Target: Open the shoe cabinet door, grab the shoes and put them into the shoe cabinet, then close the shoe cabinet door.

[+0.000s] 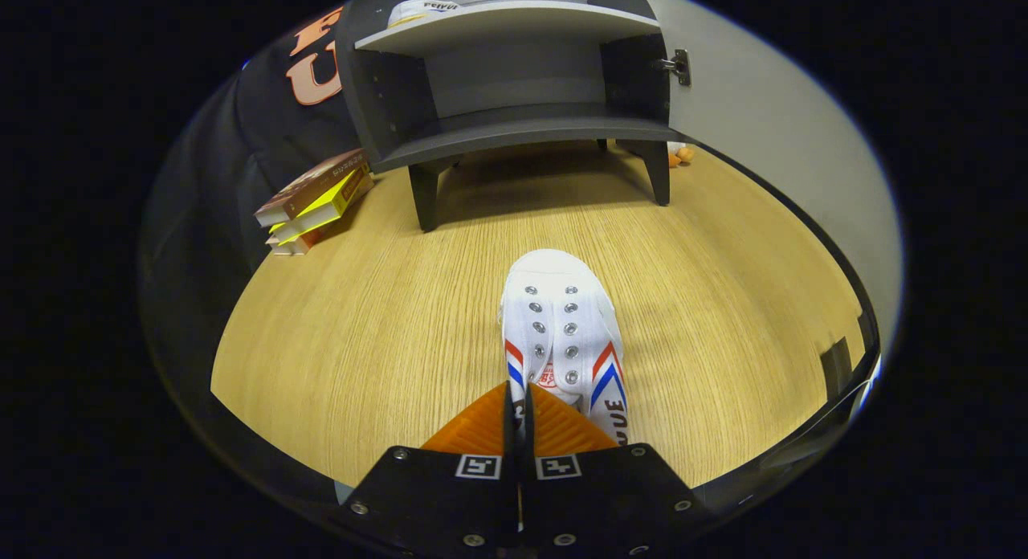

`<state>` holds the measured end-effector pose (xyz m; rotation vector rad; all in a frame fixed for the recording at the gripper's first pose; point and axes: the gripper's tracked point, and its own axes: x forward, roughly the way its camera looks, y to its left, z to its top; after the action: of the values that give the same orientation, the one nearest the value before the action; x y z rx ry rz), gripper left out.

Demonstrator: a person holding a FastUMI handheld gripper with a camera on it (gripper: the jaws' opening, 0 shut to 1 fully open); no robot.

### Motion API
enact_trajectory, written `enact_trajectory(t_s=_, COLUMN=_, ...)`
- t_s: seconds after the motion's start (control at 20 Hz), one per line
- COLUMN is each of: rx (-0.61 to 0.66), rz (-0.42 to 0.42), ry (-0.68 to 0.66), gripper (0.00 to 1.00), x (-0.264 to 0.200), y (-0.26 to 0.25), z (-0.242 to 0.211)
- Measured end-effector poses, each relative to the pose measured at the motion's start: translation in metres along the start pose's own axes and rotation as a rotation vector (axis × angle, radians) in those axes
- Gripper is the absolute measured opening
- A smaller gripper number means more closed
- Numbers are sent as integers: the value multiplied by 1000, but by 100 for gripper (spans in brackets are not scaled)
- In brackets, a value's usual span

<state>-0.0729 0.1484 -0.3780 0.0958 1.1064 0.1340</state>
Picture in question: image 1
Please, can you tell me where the white striped sneaker shoe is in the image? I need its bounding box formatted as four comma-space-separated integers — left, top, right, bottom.
500, 248, 630, 447
387, 0, 460, 28

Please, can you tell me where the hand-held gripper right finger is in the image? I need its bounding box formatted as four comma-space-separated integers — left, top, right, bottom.
518, 382, 712, 559

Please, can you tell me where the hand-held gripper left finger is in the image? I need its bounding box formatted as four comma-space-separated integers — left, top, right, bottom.
337, 382, 521, 559

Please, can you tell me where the brown book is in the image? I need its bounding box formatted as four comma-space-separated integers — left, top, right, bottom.
254, 148, 370, 228

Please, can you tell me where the black backdrop cloth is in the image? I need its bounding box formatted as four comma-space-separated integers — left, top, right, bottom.
141, 5, 362, 319

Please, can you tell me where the yellow book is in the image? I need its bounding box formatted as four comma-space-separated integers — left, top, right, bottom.
267, 169, 375, 245

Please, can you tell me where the beige shoe cabinet door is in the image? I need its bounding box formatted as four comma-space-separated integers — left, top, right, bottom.
638, 0, 904, 367

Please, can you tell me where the dark grey shoe cabinet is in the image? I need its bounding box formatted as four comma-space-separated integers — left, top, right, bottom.
336, 0, 691, 233

